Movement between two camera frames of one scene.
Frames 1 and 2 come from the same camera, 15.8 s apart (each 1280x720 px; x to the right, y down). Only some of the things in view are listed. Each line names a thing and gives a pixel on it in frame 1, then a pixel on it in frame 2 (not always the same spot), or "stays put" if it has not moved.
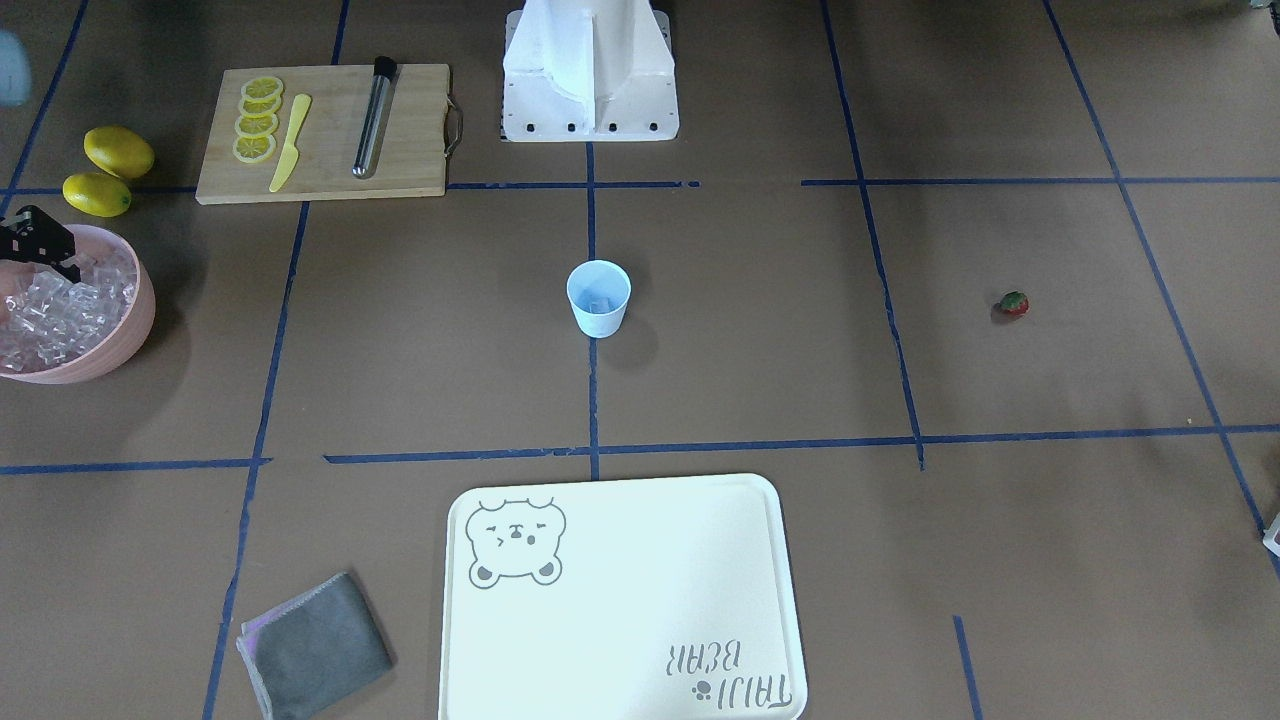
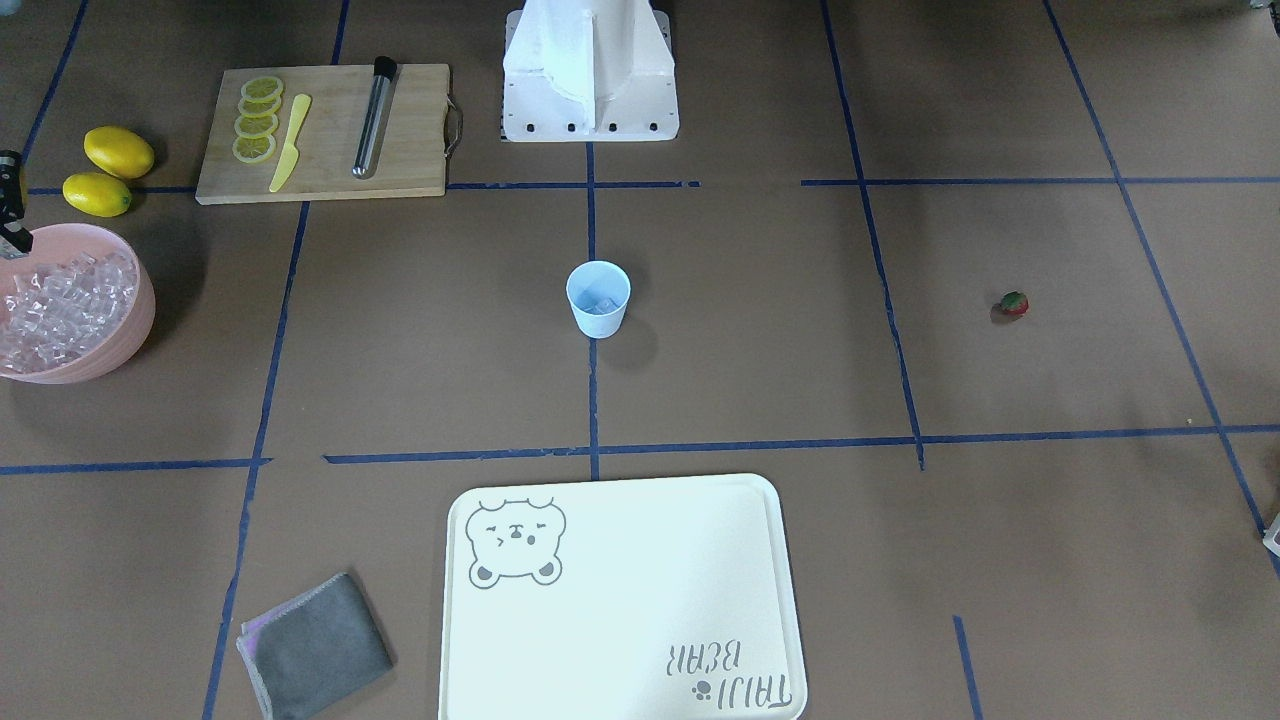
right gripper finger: [30, 235] → [17, 235]
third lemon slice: [256, 126] stays put
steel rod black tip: [381, 89] stays put
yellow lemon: [118, 151] stays put
